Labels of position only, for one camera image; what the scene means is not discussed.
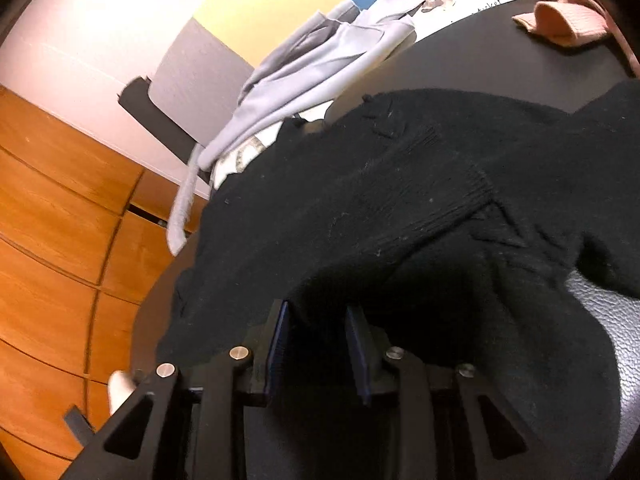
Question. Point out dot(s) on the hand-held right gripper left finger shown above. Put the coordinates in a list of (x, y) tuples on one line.
[(276, 355)]

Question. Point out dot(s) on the grey yellow blue mat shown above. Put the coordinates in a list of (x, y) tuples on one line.
[(240, 50)]

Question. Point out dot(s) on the black round table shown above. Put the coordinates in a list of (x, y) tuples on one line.
[(500, 55)]

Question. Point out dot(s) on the light grey hoodie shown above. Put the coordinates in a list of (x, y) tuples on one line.
[(320, 70)]

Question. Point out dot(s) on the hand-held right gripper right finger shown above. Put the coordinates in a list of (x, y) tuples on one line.
[(359, 355)]

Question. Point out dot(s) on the black knit sweater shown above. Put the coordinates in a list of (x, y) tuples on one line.
[(400, 210)]

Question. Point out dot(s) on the white chair leg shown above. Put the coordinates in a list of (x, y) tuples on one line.
[(120, 391)]

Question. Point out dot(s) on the white printed garment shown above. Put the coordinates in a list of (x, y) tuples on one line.
[(465, 5)]

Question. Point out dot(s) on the pink garment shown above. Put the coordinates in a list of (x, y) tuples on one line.
[(570, 5)]

